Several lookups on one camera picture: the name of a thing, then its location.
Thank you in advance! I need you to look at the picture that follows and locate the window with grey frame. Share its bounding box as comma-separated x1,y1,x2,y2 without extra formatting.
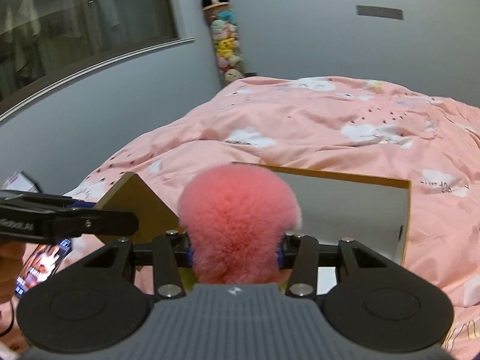
1,0,194,120

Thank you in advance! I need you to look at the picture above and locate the hanging plush toy organizer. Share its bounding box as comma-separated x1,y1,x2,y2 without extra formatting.
201,0,245,86

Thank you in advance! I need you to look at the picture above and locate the person's left hand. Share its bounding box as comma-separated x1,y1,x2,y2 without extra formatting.
0,241,26,303

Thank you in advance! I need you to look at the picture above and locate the grey wall switch panel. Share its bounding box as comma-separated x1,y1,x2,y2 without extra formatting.
356,5,404,20

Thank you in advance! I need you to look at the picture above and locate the smartphone with lit screen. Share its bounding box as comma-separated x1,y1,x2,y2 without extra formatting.
15,239,72,299

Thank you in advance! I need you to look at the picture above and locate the pink fluffy peach plush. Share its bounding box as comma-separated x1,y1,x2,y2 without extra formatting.
177,164,302,284

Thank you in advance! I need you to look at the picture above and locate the orange cardboard box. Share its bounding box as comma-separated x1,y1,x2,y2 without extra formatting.
97,164,410,283

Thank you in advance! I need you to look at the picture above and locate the pink cloud-print duvet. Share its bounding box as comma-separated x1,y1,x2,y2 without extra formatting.
71,76,479,359

